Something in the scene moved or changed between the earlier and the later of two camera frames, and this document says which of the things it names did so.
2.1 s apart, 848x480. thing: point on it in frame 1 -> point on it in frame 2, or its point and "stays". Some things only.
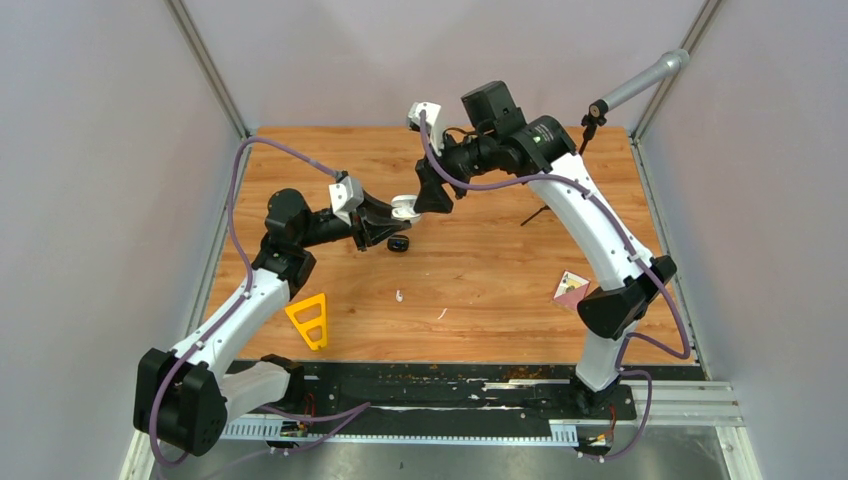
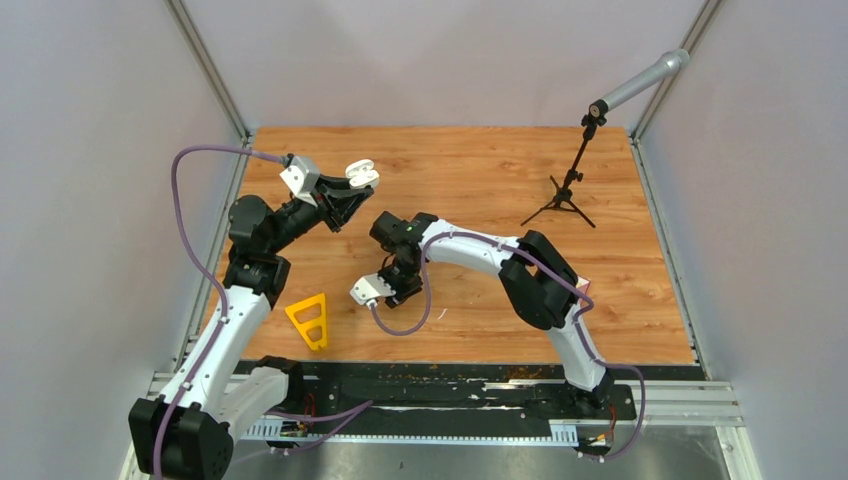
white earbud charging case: (403, 207) -> (362, 174)
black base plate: (456, 391) stays
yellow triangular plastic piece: (310, 324) stays
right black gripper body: (462, 160) -> (403, 278)
